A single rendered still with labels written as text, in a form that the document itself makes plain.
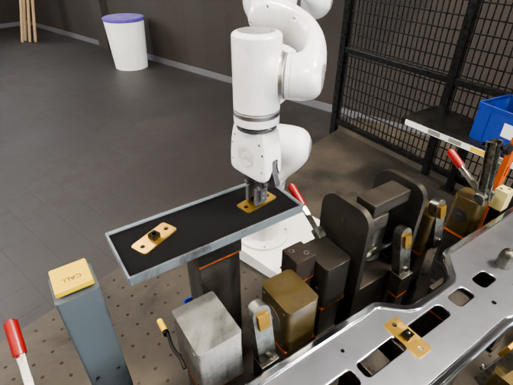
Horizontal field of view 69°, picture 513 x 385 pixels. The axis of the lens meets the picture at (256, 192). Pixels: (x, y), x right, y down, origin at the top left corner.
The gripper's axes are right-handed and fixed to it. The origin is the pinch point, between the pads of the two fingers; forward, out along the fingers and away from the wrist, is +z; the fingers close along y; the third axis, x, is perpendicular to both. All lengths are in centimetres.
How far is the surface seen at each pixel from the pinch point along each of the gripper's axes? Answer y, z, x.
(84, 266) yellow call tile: -6.2, 2.6, -34.3
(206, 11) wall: -378, 35, 266
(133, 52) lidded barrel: -476, 92, 205
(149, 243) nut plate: -3.7, 2.2, -23.3
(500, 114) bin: 17, 4, 93
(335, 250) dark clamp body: 15.9, 10.5, 7.8
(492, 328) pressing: 45, 19, 20
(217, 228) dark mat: 1.3, 2.5, -11.4
